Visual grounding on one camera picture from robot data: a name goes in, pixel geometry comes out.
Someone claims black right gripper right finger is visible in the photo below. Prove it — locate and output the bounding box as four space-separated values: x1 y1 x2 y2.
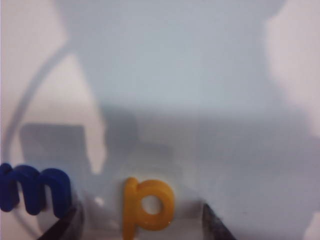
201 202 237 240

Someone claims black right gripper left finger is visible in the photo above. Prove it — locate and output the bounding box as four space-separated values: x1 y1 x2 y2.
37 201 86 240

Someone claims yellow letter p magnet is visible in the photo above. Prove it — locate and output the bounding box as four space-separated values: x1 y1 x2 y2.
122 176 176 240

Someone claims blue letter m magnet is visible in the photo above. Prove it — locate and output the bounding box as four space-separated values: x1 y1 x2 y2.
0 162 74 218

